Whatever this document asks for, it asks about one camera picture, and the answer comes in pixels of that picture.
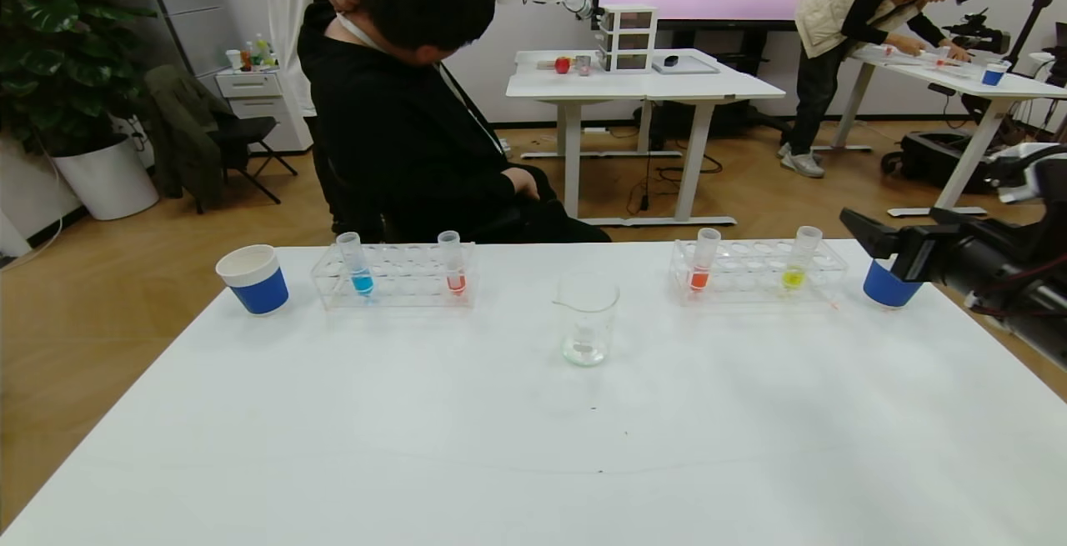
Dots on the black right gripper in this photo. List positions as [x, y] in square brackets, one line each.
[914, 252]

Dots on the yellow pigment test tube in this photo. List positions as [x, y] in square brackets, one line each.
[793, 277]

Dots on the blue pigment test tube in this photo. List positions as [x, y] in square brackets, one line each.
[361, 279]

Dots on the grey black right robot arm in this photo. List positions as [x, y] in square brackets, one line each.
[1046, 313]

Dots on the clear acrylic test tube rack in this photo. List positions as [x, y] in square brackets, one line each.
[750, 271]
[408, 283]

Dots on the red pigment test tube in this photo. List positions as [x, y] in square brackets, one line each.
[455, 279]
[699, 278]

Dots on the clear glass beaker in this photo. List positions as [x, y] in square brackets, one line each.
[586, 321]

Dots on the blue white paper cup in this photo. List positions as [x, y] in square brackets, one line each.
[884, 289]
[260, 288]

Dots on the white desk with angled legs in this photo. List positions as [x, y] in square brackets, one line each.
[1000, 87]

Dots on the small blue paper cup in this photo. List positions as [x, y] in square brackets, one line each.
[994, 75]

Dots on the black background robot gripper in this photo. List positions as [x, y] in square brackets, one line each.
[979, 33]

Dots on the person in beige vest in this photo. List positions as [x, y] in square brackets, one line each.
[834, 4]

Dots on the black tripod stand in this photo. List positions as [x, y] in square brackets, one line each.
[1034, 12]

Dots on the grey flat tablet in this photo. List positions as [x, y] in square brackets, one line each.
[692, 67]

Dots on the white standing desk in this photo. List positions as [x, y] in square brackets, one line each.
[633, 86]

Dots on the small white drawer organizer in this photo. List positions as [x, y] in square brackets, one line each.
[627, 37]

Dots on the red apple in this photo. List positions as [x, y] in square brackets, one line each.
[563, 65]

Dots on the seated person in black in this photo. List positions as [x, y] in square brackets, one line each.
[392, 129]

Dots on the standing person white shirt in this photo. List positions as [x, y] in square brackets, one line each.
[288, 12]

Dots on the green drink bottle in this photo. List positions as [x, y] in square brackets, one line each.
[262, 52]

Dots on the white drawer cabinet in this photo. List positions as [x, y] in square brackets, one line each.
[254, 87]

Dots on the black folding chair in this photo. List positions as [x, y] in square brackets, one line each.
[242, 131]

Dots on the orange drink bottle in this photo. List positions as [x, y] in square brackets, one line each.
[247, 58]

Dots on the small white cup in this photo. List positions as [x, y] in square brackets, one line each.
[234, 60]

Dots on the dark green jacket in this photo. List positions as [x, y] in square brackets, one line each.
[179, 129]

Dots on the white plant pot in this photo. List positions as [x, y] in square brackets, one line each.
[108, 183]

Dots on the green leafy plant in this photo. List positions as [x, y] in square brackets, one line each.
[58, 46]

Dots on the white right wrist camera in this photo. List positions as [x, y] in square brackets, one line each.
[1029, 175]

